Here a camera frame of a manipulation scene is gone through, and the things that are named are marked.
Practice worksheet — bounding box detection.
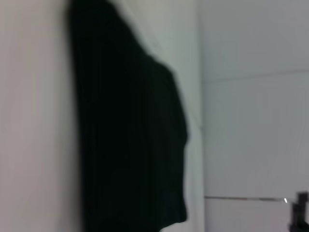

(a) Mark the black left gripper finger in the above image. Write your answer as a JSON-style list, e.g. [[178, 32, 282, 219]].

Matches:
[[288, 191, 309, 232]]

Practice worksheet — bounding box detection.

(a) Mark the black t-shirt with white print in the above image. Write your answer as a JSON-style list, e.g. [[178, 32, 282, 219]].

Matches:
[[67, 0, 189, 232]]

